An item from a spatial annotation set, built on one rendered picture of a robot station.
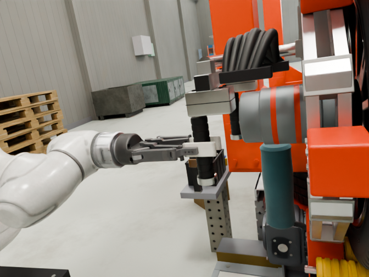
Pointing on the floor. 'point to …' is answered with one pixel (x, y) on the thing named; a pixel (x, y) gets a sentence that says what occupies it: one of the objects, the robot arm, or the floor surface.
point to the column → (218, 219)
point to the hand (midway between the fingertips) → (202, 146)
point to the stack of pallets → (29, 122)
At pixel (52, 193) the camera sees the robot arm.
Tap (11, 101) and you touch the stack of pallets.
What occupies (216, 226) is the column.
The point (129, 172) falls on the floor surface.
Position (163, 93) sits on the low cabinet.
